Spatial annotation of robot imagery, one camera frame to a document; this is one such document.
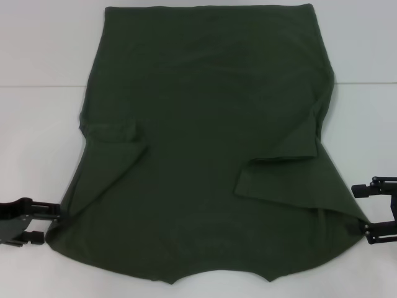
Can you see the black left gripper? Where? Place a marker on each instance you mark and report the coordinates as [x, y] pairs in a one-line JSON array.
[[12, 218]]

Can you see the dark green t-shirt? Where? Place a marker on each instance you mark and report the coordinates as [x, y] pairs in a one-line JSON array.
[[198, 139]]

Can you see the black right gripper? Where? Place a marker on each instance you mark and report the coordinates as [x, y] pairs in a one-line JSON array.
[[394, 211]]

